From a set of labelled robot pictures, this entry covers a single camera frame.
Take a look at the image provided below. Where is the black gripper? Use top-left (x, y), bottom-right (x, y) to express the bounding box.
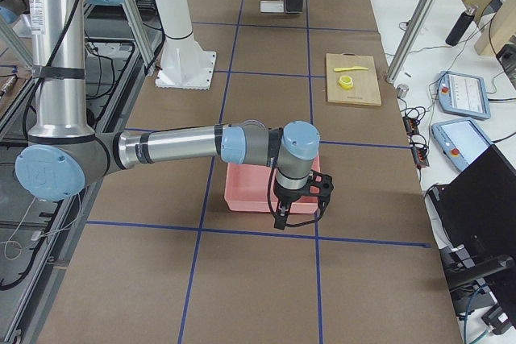
top-left (273, 170), bottom-right (310, 229)

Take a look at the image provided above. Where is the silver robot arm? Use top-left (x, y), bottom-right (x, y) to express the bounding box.
top-left (1, 0), bottom-right (30, 24)
top-left (15, 0), bottom-right (333, 230)

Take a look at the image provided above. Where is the pink plastic bin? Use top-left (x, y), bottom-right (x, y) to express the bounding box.
top-left (224, 164), bottom-right (317, 214)

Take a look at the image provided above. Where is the yellow lemon slice toy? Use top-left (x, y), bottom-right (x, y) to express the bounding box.
top-left (338, 75), bottom-right (354, 90)

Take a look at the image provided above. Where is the bamboo cutting board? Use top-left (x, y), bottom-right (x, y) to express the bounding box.
top-left (325, 53), bottom-right (382, 106)

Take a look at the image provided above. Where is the yellow plastic knife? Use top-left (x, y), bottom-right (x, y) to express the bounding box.
top-left (333, 65), bottom-right (369, 73)

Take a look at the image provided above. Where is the black monitor back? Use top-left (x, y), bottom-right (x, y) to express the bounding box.
top-left (434, 145), bottom-right (515, 262)

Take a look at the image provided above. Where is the lower teach pendant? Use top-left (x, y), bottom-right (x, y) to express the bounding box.
top-left (431, 118), bottom-right (493, 172)

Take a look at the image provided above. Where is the teach pendant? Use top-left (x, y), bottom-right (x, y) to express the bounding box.
top-left (437, 71), bottom-right (491, 120)
top-left (431, 118), bottom-right (493, 172)

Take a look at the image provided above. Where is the white rectangular tray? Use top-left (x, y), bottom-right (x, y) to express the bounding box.
top-left (260, 0), bottom-right (285, 14)

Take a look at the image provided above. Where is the upper teach pendant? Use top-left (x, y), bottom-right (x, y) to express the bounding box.
top-left (437, 71), bottom-right (491, 120)

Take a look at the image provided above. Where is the black cylindrical bottle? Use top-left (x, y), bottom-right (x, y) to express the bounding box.
top-left (445, 5), bottom-right (478, 47)

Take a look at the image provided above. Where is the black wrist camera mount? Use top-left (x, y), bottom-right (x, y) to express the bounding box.
top-left (301, 170), bottom-right (334, 218)

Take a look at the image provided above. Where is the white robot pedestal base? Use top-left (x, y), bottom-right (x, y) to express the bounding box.
top-left (155, 0), bottom-right (217, 90)

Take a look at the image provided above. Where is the aluminium frame post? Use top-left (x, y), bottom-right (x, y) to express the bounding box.
top-left (386, 0), bottom-right (436, 85)

